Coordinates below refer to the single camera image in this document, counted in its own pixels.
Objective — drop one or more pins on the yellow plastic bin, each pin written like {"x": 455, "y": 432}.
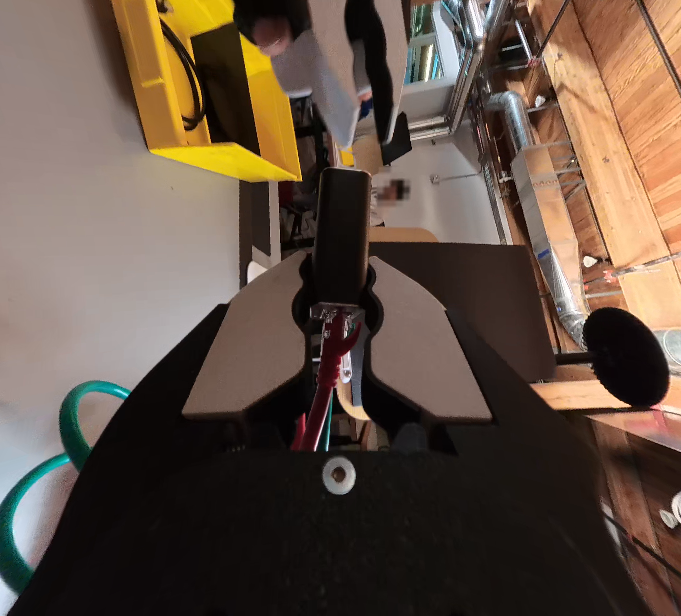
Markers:
{"x": 133, "y": 41}

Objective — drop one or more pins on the cardboard sheet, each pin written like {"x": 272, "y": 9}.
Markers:
{"x": 367, "y": 156}

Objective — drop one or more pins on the black floor lamp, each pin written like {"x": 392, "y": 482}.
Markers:
{"x": 628, "y": 355}

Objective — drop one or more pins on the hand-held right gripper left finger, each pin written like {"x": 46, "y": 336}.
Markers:
{"x": 255, "y": 350}

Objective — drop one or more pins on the wooden support post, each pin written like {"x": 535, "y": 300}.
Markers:
{"x": 574, "y": 395}

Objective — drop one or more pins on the silver ceiling pipes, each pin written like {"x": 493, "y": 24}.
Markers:
{"x": 468, "y": 41}

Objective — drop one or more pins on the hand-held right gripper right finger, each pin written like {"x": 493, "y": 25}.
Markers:
{"x": 425, "y": 355}

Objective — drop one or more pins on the silver air duct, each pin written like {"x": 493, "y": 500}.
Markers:
{"x": 537, "y": 190}

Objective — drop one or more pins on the black monitor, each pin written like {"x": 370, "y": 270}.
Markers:
{"x": 396, "y": 148}

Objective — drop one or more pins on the black ethernet splitter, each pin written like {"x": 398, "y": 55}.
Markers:
{"x": 340, "y": 233}

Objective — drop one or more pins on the black divider plate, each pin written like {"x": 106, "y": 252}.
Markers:
{"x": 223, "y": 94}

